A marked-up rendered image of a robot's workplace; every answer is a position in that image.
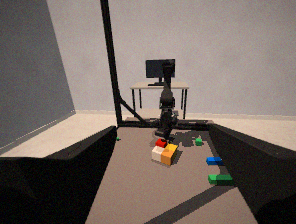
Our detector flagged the green cube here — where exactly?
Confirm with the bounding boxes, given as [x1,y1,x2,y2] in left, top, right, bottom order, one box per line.
[195,138,202,146]

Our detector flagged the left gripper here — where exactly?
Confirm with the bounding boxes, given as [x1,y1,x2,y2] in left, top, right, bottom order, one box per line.
[155,117,176,140]

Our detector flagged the yellow cube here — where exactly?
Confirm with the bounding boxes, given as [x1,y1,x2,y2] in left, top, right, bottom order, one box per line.
[165,143,177,158]

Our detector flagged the red cube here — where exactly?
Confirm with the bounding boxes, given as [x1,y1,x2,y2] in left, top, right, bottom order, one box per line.
[155,139,167,148]

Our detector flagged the orange cube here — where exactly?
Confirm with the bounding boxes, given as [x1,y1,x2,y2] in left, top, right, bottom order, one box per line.
[161,149,174,166]

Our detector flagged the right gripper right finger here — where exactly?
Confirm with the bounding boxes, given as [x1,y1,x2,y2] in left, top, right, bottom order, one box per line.
[209,124,296,224]

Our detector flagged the green rectangular block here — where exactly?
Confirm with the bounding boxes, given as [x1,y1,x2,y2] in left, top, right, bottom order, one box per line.
[208,175,235,184]

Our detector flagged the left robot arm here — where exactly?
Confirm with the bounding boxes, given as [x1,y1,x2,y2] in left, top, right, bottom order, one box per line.
[152,60,175,127]

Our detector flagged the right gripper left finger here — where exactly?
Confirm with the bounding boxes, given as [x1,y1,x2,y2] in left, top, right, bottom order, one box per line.
[0,126,117,224]

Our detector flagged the blue flat bar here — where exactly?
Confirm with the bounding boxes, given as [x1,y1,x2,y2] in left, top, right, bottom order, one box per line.
[206,157,224,165]

